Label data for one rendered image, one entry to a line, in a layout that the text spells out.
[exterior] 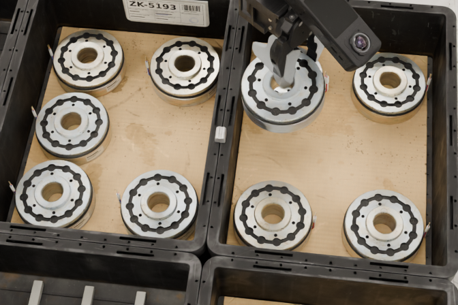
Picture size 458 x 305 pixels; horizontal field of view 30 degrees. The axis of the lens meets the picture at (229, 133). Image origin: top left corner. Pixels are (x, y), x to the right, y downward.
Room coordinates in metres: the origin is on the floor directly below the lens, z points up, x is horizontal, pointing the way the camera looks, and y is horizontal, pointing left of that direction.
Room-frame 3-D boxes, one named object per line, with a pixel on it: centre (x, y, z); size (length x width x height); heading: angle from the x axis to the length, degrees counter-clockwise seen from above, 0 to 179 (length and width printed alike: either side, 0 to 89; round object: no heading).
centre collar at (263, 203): (0.45, -0.05, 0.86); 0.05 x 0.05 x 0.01
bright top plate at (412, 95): (0.65, -0.23, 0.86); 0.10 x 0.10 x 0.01
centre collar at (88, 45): (0.72, 0.20, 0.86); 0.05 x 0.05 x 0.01
